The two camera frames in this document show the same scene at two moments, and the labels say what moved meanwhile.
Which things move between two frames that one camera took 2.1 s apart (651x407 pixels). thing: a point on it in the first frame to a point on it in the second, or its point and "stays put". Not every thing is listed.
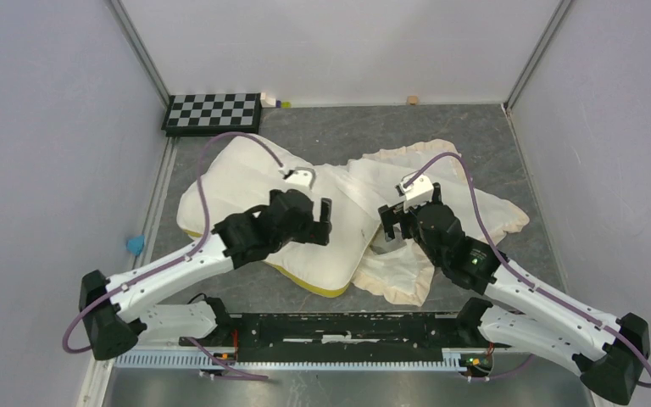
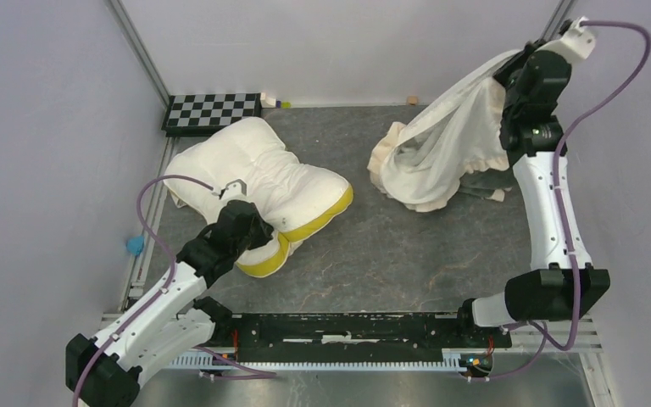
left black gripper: [316, 231] to [264, 231]
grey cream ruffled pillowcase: [408, 277] to [453, 144]
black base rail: [342, 337] stays put
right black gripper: [389, 216] to [502, 75]
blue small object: [135, 244] stays put
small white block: [267, 102] stays put
